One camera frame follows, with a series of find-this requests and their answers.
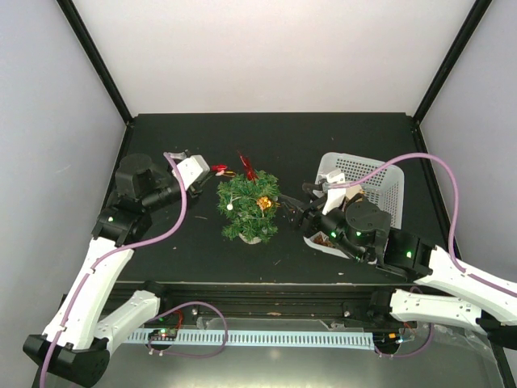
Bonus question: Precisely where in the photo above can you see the red bell ornament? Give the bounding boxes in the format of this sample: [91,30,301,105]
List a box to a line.
[211,164,236,178]

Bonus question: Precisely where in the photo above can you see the white bulb string lights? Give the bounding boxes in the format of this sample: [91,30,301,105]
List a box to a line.
[223,196,265,220]

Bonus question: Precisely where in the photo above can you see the small green christmas tree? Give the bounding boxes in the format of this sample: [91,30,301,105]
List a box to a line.
[216,171,280,245]

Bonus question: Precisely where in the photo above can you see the red star tree topper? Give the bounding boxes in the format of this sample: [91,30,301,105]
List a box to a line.
[238,152,259,183]

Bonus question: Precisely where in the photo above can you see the white plastic basket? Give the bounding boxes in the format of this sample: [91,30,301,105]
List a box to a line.
[302,151,406,259]

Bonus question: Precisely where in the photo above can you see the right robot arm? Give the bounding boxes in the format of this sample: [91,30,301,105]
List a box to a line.
[279,188,516,349]

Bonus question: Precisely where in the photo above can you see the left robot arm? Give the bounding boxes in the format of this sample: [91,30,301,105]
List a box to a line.
[23,151,211,387]

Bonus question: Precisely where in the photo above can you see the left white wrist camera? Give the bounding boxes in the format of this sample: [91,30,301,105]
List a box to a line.
[163,151,210,189]

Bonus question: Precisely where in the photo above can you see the light blue cable duct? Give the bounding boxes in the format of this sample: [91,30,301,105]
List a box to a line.
[125,328,375,351]

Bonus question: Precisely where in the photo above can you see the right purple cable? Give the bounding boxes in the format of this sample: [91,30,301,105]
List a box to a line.
[326,152,517,360]

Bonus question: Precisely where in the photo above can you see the left black frame post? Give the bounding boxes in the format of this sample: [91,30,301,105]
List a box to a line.
[56,0,132,124]

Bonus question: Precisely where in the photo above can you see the black frame post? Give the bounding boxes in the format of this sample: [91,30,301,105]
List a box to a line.
[413,0,493,124]
[56,0,132,124]

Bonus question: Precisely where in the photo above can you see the right black frame post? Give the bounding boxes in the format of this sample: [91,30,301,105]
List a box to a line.
[413,0,493,124]

